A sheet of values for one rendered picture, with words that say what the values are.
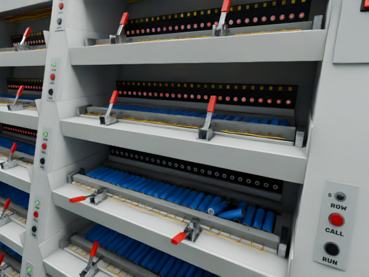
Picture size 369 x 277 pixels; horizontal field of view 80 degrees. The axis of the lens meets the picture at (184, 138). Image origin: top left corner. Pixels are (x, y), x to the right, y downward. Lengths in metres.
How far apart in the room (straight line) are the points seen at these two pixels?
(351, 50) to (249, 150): 0.20
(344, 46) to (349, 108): 0.09
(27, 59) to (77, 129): 0.34
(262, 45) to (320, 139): 0.18
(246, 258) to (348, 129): 0.27
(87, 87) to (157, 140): 0.36
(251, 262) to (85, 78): 0.64
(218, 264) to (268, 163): 0.21
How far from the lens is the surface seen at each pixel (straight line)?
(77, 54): 0.70
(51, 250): 0.81
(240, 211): 0.48
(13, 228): 0.99
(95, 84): 0.77
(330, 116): 0.39
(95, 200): 0.60
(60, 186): 0.74
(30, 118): 0.83
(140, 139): 0.50
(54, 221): 0.78
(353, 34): 0.42
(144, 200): 0.56
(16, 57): 0.95
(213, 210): 0.50
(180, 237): 0.42
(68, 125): 0.67
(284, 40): 0.43
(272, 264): 0.46
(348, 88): 0.40
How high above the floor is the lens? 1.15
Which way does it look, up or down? 2 degrees down
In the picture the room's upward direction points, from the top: 8 degrees clockwise
